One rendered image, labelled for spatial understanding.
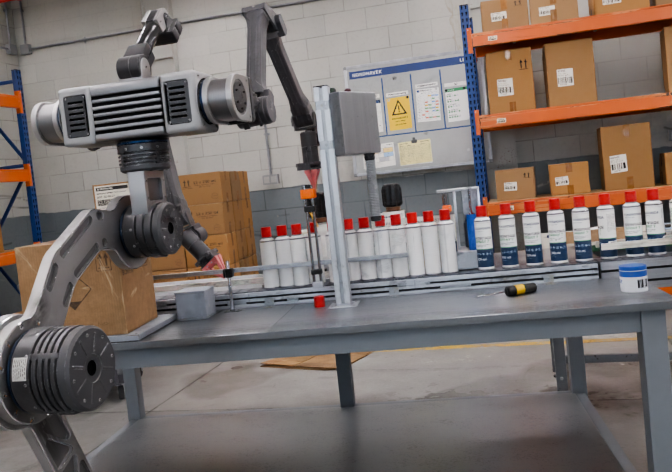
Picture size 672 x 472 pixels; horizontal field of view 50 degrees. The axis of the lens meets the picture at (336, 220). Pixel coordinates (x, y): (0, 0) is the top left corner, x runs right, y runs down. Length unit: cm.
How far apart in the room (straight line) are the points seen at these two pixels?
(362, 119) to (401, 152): 448
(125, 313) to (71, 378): 60
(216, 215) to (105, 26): 297
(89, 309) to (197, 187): 377
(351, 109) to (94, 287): 90
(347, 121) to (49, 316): 101
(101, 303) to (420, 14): 529
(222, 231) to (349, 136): 369
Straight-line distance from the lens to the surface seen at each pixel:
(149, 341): 206
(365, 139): 223
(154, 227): 191
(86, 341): 157
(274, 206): 715
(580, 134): 677
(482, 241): 231
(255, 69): 213
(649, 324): 199
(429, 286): 229
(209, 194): 580
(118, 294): 209
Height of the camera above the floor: 121
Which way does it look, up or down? 3 degrees down
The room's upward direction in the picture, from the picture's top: 6 degrees counter-clockwise
